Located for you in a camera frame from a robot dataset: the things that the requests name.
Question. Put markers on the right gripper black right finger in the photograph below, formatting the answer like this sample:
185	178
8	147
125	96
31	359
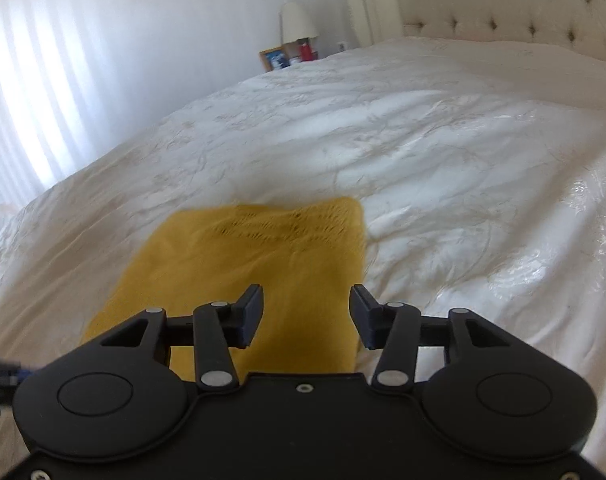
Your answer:
398	330

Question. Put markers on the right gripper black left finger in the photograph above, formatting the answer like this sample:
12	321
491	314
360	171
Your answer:
139	349

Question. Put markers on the yellow knitted sweater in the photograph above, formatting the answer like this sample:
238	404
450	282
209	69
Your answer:
306	260

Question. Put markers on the white embroidered bedspread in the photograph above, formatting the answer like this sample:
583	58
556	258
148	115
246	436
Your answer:
481	170

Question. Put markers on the red candle jar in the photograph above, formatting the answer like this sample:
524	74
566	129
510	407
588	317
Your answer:
306	52

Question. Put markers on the white table lamp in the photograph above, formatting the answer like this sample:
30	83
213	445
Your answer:
296	24

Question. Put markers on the wooden picture frame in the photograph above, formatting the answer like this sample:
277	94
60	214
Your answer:
275	59

